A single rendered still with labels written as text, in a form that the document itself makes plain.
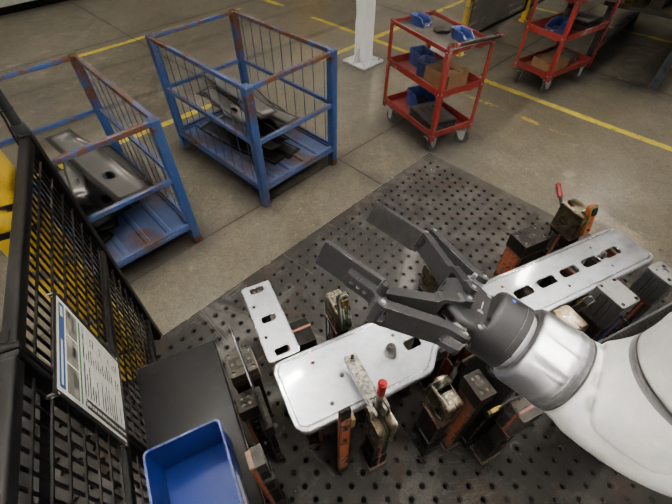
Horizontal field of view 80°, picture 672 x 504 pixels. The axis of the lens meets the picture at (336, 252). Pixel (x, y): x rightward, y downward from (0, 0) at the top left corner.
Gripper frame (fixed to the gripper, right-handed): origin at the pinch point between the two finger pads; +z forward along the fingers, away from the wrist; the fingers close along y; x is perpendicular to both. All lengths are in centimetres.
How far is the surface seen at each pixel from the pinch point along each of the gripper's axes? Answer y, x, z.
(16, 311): -15, -36, 38
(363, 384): 34, -56, -14
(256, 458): 2, -57, -3
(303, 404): 27, -69, -4
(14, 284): -12, -37, 43
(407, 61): 344, -27, 101
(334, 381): 36, -65, -7
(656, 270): 110, -14, -72
